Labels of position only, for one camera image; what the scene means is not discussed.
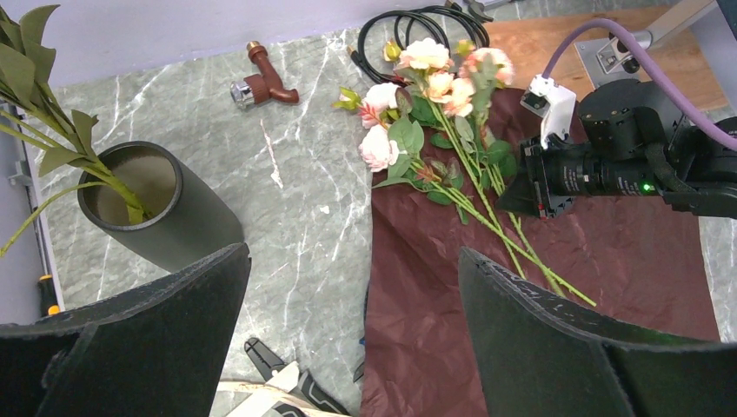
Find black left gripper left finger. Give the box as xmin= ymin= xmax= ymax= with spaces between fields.
xmin=1 ymin=243 xmax=251 ymax=416

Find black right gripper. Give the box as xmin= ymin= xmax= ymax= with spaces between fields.
xmin=495 ymin=140 xmax=664 ymax=218

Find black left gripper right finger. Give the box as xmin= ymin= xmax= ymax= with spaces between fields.
xmin=458 ymin=248 xmax=736 ymax=416

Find red flower bouquet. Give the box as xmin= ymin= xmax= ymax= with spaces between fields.
xmin=334 ymin=37 xmax=577 ymax=295

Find dark red wrapping paper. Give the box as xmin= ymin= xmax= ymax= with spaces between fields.
xmin=359 ymin=86 xmax=722 ymax=417

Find pink flower stem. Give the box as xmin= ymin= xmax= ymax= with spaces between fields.
xmin=1 ymin=4 xmax=154 ymax=255

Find beige ribbon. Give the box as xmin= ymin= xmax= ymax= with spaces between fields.
xmin=216 ymin=381 xmax=340 ymax=416

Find black cone vase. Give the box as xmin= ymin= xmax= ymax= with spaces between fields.
xmin=77 ymin=141 xmax=245 ymax=272

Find black pruning shears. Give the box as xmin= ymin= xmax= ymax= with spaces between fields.
xmin=244 ymin=337 xmax=349 ymax=415

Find yellow tool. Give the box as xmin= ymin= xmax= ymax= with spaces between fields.
xmin=37 ymin=275 xmax=61 ymax=317

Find wooden board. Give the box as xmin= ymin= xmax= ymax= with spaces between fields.
xmin=484 ymin=5 xmax=727 ymax=110

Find brown small figurine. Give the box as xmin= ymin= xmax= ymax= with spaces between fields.
xmin=229 ymin=41 xmax=300 ymax=109

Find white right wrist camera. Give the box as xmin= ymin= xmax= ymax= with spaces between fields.
xmin=520 ymin=74 xmax=576 ymax=150

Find metal switch stand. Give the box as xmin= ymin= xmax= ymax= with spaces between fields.
xmin=574 ymin=0 xmax=718 ymax=89

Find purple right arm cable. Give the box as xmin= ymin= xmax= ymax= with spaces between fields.
xmin=541 ymin=17 xmax=737 ymax=152

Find coiled black cable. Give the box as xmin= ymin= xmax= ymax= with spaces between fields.
xmin=348 ymin=4 xmax=492 ymax=86

